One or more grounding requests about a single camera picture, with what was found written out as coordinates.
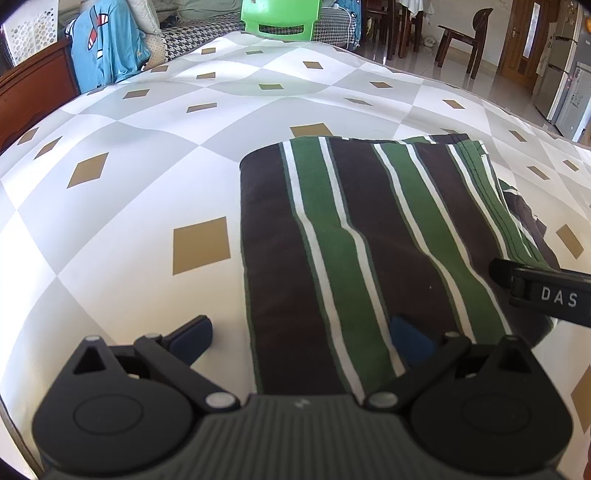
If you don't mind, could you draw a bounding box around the light blue printed garment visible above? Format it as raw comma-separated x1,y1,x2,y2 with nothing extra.
65,0,151,93

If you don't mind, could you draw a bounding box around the green plastic chair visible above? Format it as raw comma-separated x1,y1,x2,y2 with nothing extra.
240,0,323,41

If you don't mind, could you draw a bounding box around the white perforated basket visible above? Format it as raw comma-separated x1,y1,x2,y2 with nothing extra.
0,0,63,68

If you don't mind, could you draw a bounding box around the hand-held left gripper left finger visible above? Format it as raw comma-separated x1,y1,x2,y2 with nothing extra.
73,316,240,413

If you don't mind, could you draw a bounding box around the blue cartoon print cloth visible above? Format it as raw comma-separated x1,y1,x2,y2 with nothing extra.
339,0,365,49

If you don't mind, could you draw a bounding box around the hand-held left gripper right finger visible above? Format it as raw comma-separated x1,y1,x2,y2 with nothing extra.
390,316,550,411

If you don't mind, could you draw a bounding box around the green brown striped t-shirt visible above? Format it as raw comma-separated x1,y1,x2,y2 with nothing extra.
239,134,561,397

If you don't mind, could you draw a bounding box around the houndstooth covered sofa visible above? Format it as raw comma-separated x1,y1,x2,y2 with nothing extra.
157,0,363,63

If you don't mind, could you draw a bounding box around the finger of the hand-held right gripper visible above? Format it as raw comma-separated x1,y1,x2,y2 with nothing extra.
488,257,532,291

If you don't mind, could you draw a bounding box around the dotted white cushion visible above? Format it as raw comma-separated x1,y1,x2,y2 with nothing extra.
143,34,169,68

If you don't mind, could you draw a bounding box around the wooden door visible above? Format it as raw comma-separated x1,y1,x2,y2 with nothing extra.
499,0,561,93

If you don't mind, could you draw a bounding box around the wooden side cabinet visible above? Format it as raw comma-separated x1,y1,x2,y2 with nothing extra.
0,37,81,153

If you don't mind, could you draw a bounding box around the grey pillow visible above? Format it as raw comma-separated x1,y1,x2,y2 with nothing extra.
124,0,162,35

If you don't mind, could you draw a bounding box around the diamond patterned table cover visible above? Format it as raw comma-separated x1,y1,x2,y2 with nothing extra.
0,31,591,480

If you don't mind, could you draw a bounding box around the grey refrigerator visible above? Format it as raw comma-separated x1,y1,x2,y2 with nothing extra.
533,0,587,123

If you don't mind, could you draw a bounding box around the grey-green blanket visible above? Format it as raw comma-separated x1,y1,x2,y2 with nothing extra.
154,0,245,21

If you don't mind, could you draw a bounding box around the dining table with white cloth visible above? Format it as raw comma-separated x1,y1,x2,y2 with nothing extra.
397,0,437,51

